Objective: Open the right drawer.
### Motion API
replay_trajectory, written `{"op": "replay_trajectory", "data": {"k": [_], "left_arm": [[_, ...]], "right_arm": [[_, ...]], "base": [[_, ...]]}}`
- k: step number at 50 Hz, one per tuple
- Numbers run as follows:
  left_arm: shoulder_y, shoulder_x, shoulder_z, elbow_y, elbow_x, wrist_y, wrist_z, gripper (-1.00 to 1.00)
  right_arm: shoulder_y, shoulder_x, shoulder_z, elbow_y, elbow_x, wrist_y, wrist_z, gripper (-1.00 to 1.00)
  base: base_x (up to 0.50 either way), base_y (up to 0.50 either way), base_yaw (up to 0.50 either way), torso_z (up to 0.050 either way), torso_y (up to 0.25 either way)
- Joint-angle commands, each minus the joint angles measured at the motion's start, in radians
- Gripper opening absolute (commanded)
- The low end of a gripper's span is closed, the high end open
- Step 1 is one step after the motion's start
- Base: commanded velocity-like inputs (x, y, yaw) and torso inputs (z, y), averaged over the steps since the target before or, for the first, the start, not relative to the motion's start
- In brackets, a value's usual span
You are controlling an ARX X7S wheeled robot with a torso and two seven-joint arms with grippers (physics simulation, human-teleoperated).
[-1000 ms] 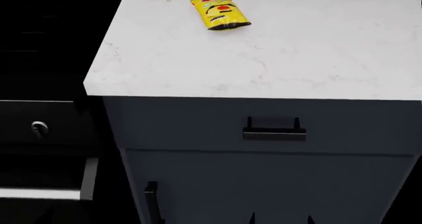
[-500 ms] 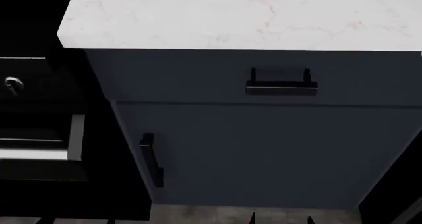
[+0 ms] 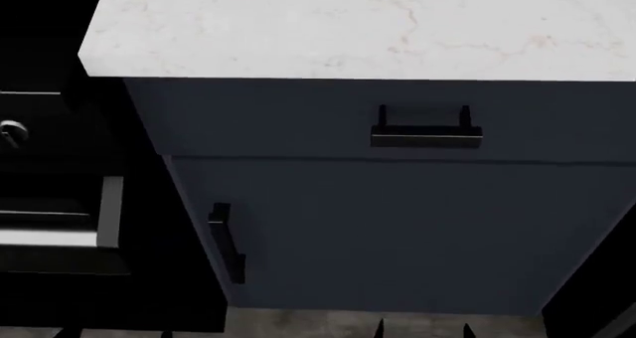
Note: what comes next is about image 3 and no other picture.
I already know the silver range knob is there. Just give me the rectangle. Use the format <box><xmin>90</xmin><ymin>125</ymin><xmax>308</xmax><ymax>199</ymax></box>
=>
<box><xmin>0</xmin><ymin>119</ymin><xmax>30</xmax><ymax>150</ymax></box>

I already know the black appliance panel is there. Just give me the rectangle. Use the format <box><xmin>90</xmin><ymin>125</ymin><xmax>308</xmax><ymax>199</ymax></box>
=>
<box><xmin>540</xmin><ymin>203</ymin><xmax>636</xmax><ymax>338</ymax></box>

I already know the black oven range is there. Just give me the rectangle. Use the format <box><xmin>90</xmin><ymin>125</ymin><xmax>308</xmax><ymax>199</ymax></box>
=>
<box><xmin>0</xmin><ymin>0</ymin><xmax>228</xmax><ymax>335</ymax></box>

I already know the dark blue drawer front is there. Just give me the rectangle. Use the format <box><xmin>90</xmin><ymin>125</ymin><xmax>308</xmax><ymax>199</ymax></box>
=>
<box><xmin>122</xmin><ymin>78</ymin><xmax>636</xmax><ymax>165</ymax></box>

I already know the black bar door handle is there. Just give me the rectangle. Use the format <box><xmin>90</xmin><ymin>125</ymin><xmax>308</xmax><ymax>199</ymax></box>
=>
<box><xmin>207</xmin><ymin>202</ymin><xmax>247</xmax><ymax>285</ymax></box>

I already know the black bar drawer handle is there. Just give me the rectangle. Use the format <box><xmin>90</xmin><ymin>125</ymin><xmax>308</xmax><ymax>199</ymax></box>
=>
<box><xmin>370</xmin><ymin>103</ymin><xmax>484</xmax><ymax>149</ymax></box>

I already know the dark blue cabinet door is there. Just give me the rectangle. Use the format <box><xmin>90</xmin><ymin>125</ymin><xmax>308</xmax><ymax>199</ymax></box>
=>
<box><xmin>162</xmin><ymin>154</ymin><xmax>636</xmax><ymax>317</ymax></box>

